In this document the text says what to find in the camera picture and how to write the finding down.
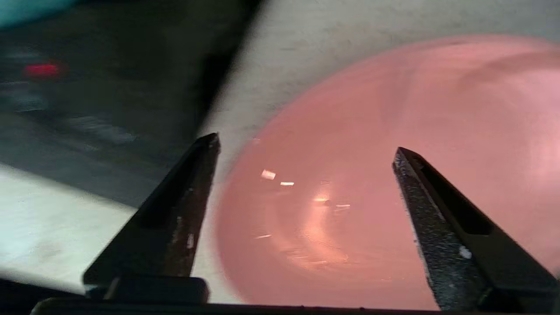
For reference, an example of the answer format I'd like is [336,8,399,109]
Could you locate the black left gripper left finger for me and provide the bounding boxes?
[82,132,221,303]

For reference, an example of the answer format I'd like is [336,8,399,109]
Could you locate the black induction cooktop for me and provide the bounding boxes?
[0,0,264,209]

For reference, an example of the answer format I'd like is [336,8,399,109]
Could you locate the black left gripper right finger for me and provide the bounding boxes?
[392,147,560,313]

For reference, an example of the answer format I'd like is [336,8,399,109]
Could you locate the teal bowl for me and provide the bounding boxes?
[0,0,81,30]

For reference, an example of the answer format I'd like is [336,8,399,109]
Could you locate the pink plate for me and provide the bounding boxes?
[214,35,560,311]

